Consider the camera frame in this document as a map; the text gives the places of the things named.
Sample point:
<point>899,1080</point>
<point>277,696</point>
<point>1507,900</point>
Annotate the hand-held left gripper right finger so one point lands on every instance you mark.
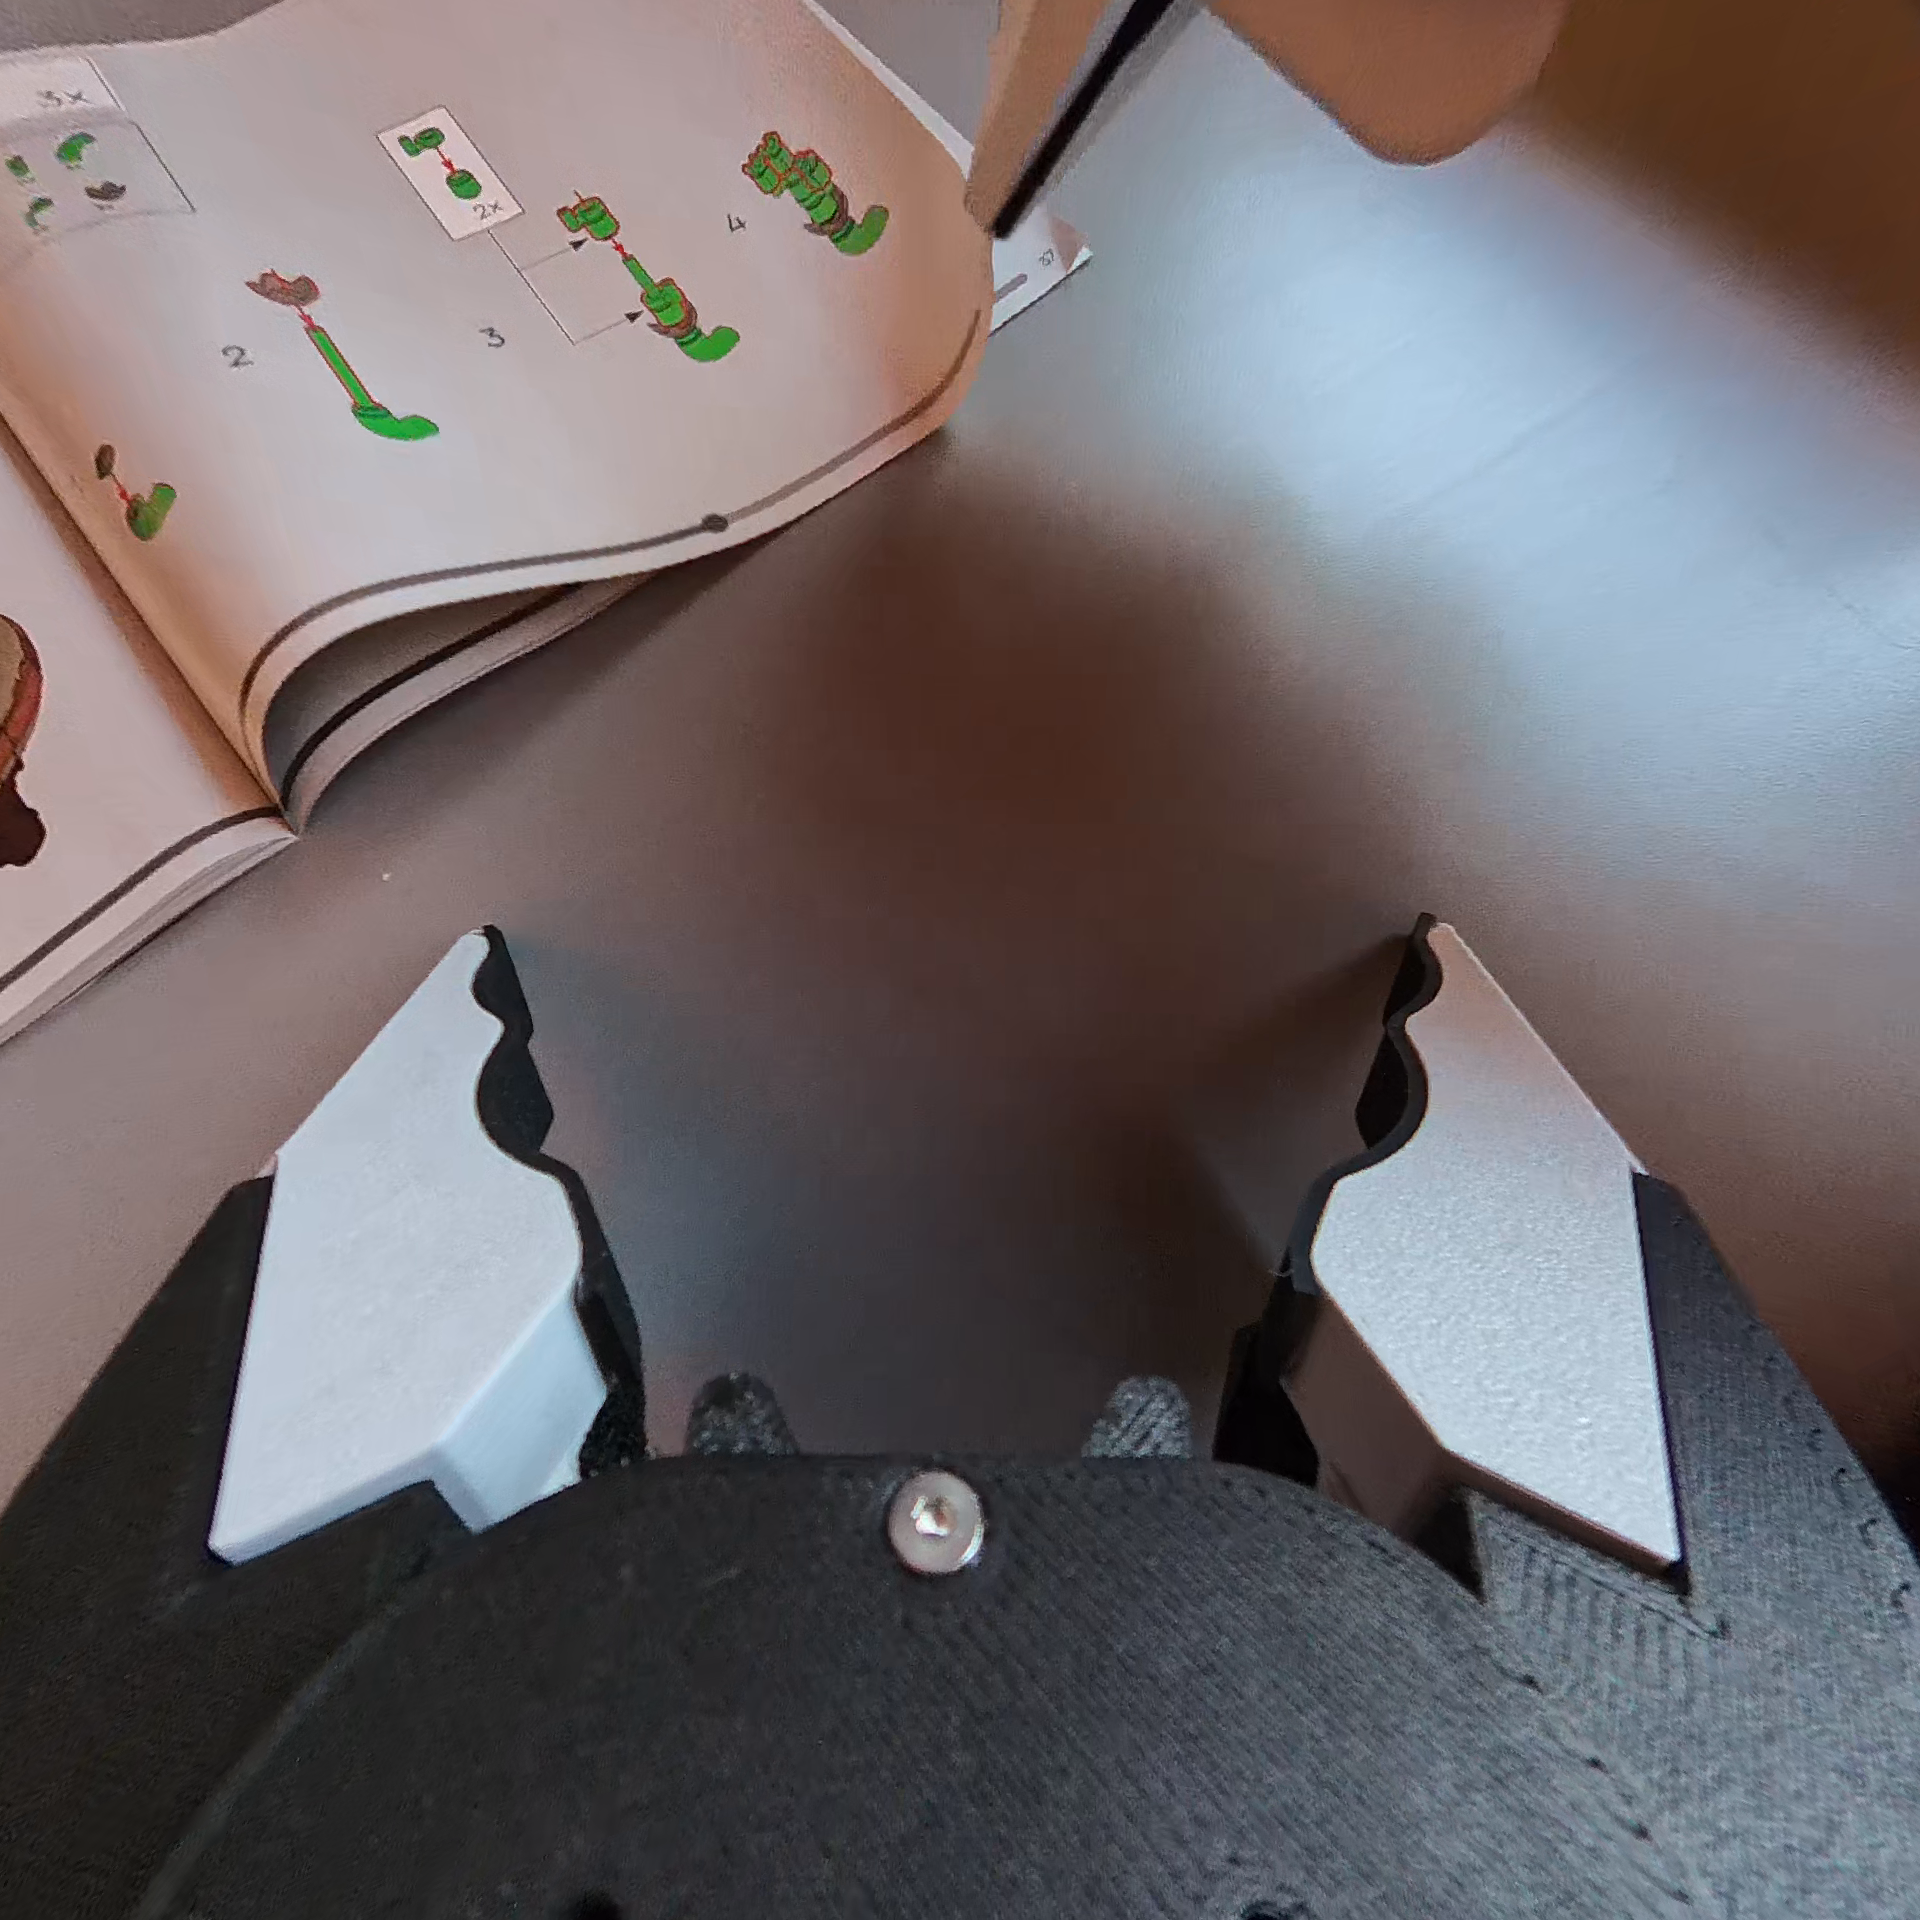
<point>1500,1318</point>

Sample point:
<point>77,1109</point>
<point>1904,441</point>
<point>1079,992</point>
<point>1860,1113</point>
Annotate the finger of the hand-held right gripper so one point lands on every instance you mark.
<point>1035,90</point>
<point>1394,76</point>

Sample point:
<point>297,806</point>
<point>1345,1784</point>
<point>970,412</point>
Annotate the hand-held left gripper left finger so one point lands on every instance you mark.
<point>405,1290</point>

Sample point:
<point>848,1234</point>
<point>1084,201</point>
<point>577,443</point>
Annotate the lego instruction booklet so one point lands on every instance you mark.
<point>451,493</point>

